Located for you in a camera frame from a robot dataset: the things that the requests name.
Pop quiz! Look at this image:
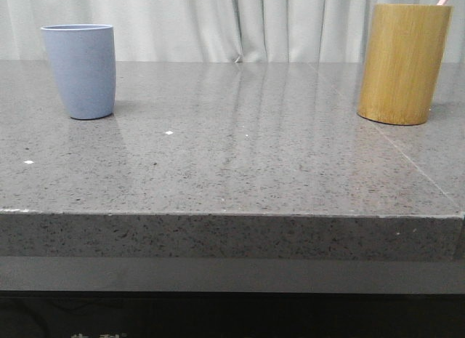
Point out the bamboo wooden cylinder holder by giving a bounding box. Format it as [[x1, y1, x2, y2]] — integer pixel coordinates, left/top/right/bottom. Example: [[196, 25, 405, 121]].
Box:
[[357, 4, 453, 126]]

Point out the white pleated curtain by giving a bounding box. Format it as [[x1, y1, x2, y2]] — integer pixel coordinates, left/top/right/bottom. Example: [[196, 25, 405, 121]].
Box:
[[0, 0, 465, 64]]

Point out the blue plastic cup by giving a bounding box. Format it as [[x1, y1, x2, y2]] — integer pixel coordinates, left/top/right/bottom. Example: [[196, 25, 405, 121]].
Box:
[[41, 24, 116, 120]]

